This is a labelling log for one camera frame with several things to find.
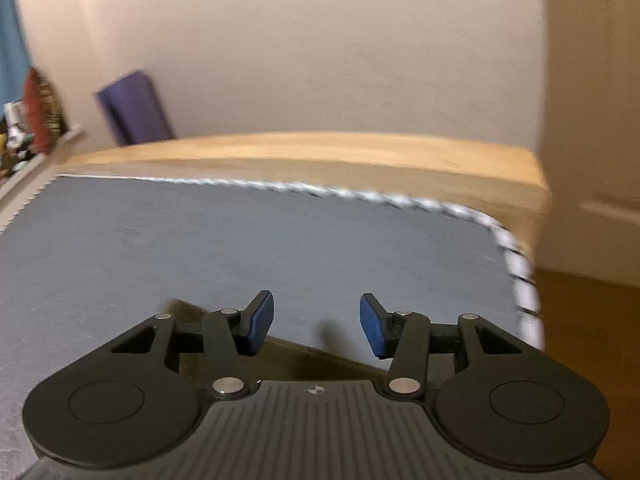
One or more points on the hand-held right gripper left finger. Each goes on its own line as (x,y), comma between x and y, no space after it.
(260,322)

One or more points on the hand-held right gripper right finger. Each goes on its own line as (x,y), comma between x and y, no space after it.
(372,325)

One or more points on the brown pants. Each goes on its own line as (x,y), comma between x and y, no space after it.
(320,360)

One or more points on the grey bed sheet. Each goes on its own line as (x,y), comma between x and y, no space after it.
(150,260)

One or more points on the purple mat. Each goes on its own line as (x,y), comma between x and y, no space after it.
(137,110)

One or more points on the dark red patterned object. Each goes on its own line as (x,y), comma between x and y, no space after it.
(44,110)

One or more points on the blue curtain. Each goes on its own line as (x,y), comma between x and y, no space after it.
(10,50)

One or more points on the wooden bed frame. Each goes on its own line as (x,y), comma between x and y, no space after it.
(350,160)

